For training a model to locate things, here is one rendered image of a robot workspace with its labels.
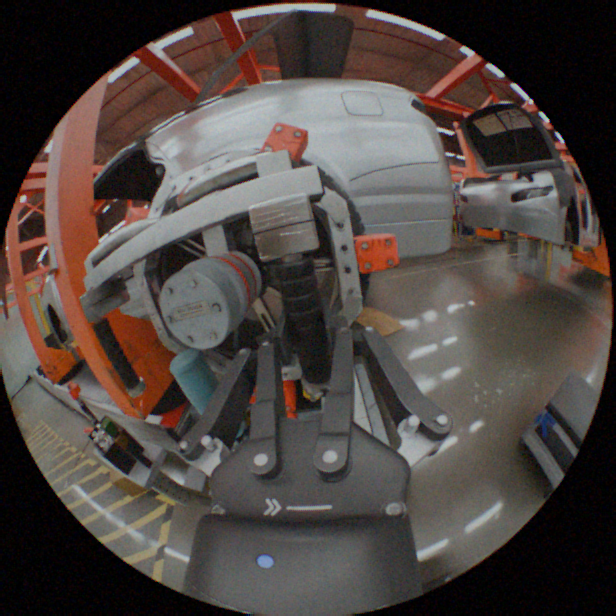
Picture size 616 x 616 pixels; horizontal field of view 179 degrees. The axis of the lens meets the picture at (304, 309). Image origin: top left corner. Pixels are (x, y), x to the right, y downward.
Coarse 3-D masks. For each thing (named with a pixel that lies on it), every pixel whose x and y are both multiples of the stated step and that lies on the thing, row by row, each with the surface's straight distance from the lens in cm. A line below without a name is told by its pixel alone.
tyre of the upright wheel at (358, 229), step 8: (208, 160) 56; (304, 160) 50; (320, 168) 50; (328, 176) 49; (328, 184) 48; (336, 184) 48; (336, 192) 47; (344, 192) 48; (352, 208) 48; (352, 216) 47; (360, 216) 49; (352, 224) 47; (360, 224) 48; (352, 232) 47; (360, 232) 48; (160, 256) 62; (160, 264) 63; (160, 272) 64; (360, 280) 49; (368, 280) 51; (360, 288) 50; (368, 288) 51; (232, 360) 63
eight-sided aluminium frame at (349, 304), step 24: (168, 192) 50; (336, 216) 38; (336, 240) 38; (144, 264) 55; (336, 264) 40; (144, 288) 58; (336, 312) 43; (360, 312) 43; (168, 336) 59; (216, 360) 60
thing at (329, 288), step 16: (320, 224) 52; (192, 240) 58; (240, 240) 51; (176, 256) 66; (192, 256) 74; (256, 256) 55; (272, 272) 50; (272, 288) 51; (320, 288) 71; (336, 288) 49; (256, 304) 54; (272, 320) 55; (240, 336) 69; (256, 336) 69; (224, 352) 63
